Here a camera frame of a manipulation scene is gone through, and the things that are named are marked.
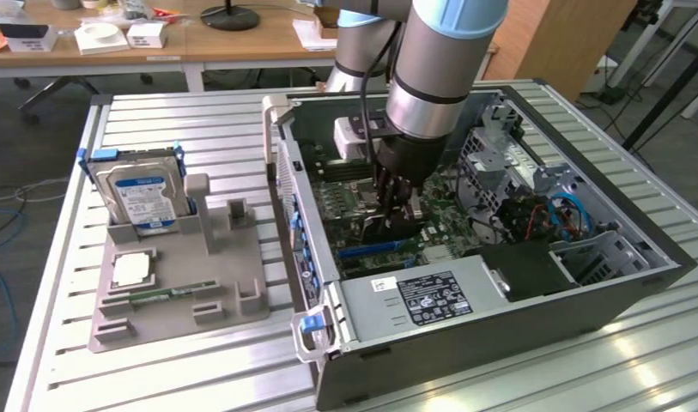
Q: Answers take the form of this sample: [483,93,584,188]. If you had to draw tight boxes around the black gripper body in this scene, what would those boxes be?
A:
[375,133,450,188]

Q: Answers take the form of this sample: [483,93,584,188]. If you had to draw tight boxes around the black green graphics card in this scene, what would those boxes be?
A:
[359,213,427,245]

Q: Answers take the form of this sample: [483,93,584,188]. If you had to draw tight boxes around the CPU socket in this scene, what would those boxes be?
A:
[347,178,384,208]

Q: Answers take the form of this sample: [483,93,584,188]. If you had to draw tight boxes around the green motherboard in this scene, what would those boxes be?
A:
[311,154,482,280]

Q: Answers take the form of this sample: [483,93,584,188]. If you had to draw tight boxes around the RAM slot black latches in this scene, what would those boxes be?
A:
[320,167,378,180]
[317,160,378,173]

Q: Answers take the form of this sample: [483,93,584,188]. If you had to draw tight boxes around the blue expansion slot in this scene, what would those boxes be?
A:
[336,240,402,260]

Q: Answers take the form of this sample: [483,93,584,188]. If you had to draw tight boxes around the silver chipset heat sink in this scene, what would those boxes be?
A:
[422,246,459,264]

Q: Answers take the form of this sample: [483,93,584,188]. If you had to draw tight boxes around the perforated metal drive cage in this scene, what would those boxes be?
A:
[459,102,547,224]

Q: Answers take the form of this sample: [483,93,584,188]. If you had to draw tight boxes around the long black expansion slot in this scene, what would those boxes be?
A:
[341,257,418,277]

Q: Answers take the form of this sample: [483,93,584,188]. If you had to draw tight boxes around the grey power supply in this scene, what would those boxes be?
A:
[339,256,507,344]

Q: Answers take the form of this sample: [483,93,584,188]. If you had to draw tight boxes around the black plastic shroud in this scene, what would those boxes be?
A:
[478,239,579,304]

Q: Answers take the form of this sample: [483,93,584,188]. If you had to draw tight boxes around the blue case release tab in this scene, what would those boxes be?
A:
[297,314,325,335]

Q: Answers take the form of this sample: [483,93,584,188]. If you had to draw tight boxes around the white paper stack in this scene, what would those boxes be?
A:
[292,19,339,53]

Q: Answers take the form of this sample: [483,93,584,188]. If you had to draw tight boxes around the black open PC case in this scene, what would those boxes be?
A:
[260,83,698,411]

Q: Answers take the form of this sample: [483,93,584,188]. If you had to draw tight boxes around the metal disk bay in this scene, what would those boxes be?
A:
[534,165,670,287]

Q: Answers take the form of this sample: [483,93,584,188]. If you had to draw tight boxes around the wooden cabinet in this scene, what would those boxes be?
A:
[484,0,639,94]

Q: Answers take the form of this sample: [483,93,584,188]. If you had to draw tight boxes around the wooden desk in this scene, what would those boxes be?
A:
[0,0,499,94]

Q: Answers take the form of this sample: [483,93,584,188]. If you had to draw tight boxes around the hard disk blue label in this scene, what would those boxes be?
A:
[76,141,199,237]

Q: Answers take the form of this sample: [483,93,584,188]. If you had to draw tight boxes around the grey parts rack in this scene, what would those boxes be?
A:
[85,173,273,355]

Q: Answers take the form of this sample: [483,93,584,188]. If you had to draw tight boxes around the green RAM stick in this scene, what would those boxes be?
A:
[104,281,221,306]

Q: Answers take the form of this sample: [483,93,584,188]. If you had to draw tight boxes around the black round lamp base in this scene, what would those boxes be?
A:
[199,0,263,32]

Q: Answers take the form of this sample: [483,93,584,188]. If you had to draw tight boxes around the black stand pole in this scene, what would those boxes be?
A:
[620,42,698,151]

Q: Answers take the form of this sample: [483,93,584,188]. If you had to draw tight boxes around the silver CPU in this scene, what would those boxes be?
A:
[111,252,155,288]

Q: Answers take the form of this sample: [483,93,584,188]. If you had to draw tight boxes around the small white box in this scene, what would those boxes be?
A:
[124,21,168,49]

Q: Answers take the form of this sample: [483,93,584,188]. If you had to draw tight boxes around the black office chair base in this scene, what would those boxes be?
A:
[15,76,107,126]

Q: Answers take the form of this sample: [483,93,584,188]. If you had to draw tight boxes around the white box dark lid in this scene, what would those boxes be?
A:
[0,23,59,53]

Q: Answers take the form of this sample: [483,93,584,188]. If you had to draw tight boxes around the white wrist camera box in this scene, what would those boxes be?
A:
[331,116,379,162]

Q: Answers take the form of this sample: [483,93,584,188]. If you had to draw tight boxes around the black wire bundle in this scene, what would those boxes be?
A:
[488,191,550,248]

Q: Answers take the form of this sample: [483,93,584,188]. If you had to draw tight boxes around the red wire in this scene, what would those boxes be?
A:
[524,204,556,241]

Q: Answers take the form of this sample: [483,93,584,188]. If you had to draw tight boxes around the blue SATA wire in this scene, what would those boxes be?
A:
[547,191,595,241]

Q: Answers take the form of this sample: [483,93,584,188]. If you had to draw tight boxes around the white floor cable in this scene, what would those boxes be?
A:
[0,178,69,203]

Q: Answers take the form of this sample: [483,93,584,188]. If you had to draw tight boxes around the blue floor cable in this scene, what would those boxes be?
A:
[0,201,27,366]

